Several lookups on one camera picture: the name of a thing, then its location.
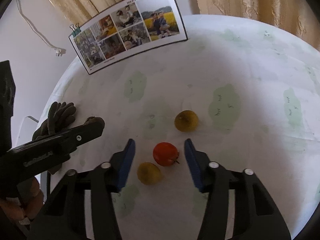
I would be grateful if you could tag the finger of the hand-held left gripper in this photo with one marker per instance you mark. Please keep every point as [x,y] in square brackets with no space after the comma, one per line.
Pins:
[80,137]

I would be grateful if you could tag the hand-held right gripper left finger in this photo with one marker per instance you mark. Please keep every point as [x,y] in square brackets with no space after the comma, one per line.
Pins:
[126,165]

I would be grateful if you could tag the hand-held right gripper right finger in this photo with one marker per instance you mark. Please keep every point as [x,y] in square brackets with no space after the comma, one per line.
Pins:
[193,165]

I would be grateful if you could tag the dark brown water chestnut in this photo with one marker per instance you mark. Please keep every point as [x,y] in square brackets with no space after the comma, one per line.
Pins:
[96,120]

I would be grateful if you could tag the yellow-brown longan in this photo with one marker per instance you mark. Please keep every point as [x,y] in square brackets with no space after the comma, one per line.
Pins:
[148,173]
[186,120]

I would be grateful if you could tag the red cherry tomato with stem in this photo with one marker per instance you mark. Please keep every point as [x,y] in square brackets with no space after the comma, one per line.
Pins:
[165,153]

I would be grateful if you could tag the person's left hand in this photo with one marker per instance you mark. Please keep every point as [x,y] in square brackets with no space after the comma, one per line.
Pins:
[31,197]

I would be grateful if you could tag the dark green glove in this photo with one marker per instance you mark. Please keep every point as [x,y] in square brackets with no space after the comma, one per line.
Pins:
[41,131]
[60,112]

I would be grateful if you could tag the teal binder clip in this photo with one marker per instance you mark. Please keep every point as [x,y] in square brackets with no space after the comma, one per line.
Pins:
[75,31]

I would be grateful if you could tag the photo collage poster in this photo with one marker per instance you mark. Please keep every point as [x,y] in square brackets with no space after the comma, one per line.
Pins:
[130,27]

